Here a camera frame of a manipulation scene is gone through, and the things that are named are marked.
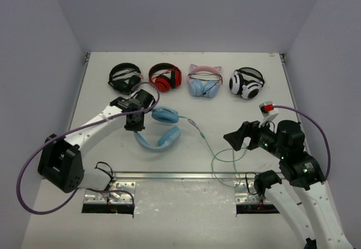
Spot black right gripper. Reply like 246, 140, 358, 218
223, 116, 286, 159

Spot green headphone cable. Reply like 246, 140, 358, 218
178, 115, 252, 189

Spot light blue headphones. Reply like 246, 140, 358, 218
134, 106, 181, 152

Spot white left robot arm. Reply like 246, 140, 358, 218
37, 89, 156, 193

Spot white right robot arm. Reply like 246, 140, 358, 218
223, 120, 353, 248

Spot red black headphones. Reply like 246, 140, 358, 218
148, 63, 182, 93

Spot white black headphones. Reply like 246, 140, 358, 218
229, 67, 265, 100

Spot pink blue cat-ear headphones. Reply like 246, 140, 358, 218
187, 64, 223, 98

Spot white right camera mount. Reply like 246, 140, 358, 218
259, 102, 279, 127

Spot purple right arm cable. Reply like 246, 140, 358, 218
272, 104, 331, 207

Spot aluminium table rail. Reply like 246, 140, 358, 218
83, 171, 285, 182

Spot right metal mounting bracket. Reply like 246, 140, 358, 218
235, 178, 271, 205

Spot metal mounting bracket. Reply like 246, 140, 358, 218
235, 178, 271, 205
83, 180, 136, 205

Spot left metal mounting bracket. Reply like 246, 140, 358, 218
83, 180, 136, 205

